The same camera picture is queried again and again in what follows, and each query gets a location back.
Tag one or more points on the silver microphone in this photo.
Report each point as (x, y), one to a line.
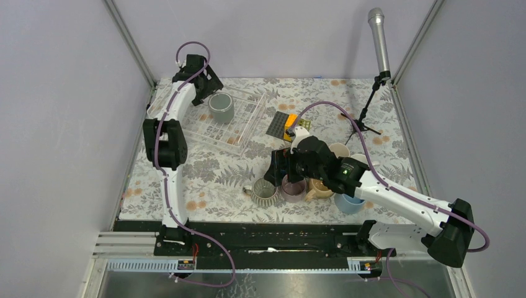
(376, 22)

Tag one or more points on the yellow lego block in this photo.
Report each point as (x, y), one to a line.
(290, 120)

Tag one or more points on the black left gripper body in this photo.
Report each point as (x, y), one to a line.
(209, 85)

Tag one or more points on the grey slotted cable duct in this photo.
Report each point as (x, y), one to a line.
(184, 266)

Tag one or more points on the grey ceramic cup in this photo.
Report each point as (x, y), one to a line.
(221, 106)

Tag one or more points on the beige ceramic teapot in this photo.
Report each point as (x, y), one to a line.
(317, 190)

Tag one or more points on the light blue cup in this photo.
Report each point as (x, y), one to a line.
(349, 203)

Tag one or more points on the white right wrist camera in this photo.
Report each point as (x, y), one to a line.
(297, 134)

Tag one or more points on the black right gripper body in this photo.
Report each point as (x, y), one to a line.
(297, 169)

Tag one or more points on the grey lego baseplate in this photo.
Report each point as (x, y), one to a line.
(277, 126)

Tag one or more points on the green lattice lego piece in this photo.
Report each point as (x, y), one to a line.
(304, 123)

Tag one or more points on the white wire dish rack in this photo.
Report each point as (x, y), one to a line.
(205, 136)

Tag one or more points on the light green mug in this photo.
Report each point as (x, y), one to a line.
(340, 150)

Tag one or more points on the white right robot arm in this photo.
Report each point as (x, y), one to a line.
(443, 230)

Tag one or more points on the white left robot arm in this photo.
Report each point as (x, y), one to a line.
(166, 146)

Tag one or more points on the mauve pink cup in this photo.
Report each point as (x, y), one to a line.
(293, 192)

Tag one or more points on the beige ribbed cup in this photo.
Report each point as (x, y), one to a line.
(262, 192)

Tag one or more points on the small white cup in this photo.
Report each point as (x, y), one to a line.
(360, 157)

